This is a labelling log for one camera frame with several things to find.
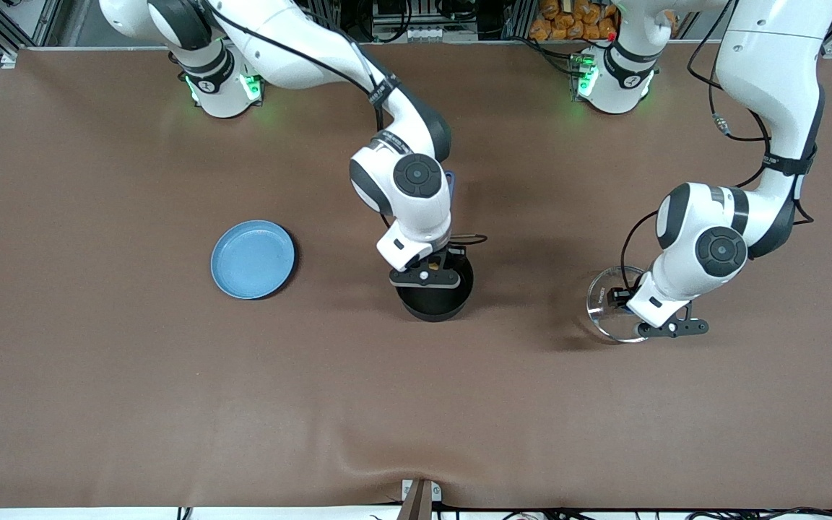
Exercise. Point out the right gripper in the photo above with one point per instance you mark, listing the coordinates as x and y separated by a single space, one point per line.
453 254

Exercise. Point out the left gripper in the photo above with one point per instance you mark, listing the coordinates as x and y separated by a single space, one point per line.
619 297

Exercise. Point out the glass lid with blue knob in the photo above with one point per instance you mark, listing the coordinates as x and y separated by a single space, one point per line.
602 319

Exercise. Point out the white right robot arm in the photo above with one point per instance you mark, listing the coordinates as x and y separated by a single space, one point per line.
416 206

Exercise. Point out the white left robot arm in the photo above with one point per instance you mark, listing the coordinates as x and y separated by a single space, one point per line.
705 253

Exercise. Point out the brown table cover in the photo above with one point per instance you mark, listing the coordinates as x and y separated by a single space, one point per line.
416 404

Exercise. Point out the blue round plate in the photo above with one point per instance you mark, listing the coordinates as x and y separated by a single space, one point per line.
253 260

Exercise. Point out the grey control box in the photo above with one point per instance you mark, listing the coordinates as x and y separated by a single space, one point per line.
416 18

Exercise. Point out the pile of orange toy food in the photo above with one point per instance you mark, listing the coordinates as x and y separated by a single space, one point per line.
568 22

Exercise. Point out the metal clamp bracket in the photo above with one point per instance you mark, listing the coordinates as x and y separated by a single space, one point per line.
419 498

